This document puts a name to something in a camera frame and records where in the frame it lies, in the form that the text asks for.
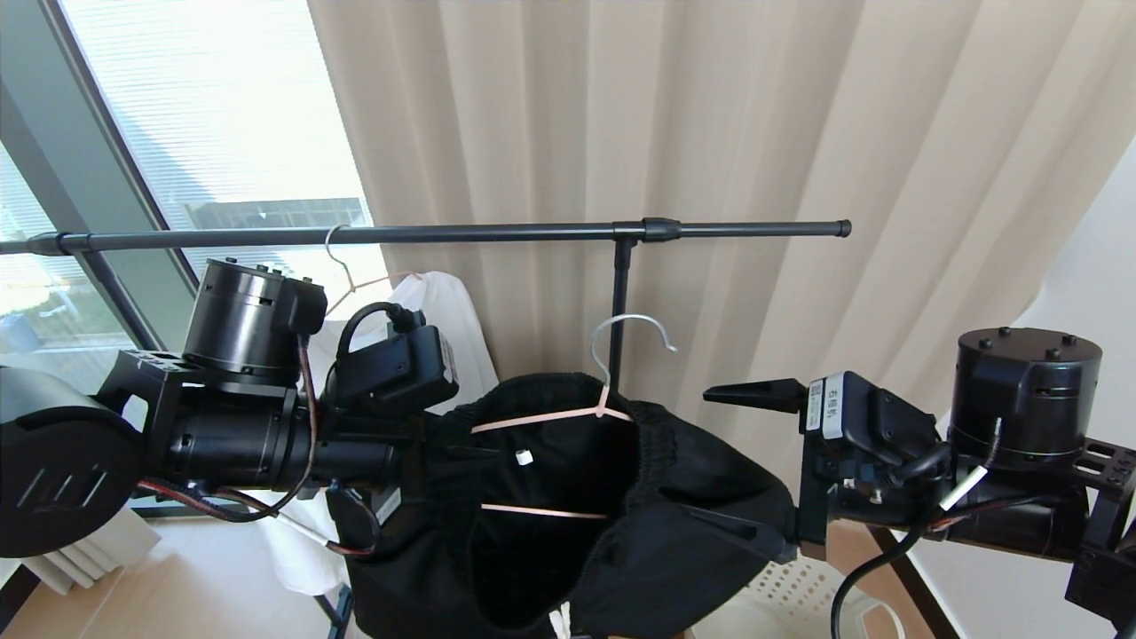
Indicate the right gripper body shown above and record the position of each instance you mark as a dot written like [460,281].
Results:
[816,497]

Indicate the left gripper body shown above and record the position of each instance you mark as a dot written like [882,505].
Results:
[231,444]

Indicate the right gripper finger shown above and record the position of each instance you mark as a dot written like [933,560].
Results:
[754,528]
[763,395]

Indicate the black garment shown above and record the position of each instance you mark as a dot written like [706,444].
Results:
[692,532]

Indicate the pink clothes hanger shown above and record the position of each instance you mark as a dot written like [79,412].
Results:
[342,266]
[550,417]

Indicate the white garment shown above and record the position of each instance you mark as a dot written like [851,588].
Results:
[461,328]

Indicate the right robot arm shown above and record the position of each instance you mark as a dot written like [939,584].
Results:
[1021,382]

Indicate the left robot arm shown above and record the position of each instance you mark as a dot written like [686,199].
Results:
[53,461]

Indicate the white laundry basket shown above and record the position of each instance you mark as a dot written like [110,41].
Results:
[799,595]

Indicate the black clothes rack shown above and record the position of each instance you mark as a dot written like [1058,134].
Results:
[444,233]

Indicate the beige curtain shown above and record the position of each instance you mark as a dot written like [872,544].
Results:
[98,550]
[754,106]

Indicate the window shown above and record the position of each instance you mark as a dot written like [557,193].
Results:
[222,106]

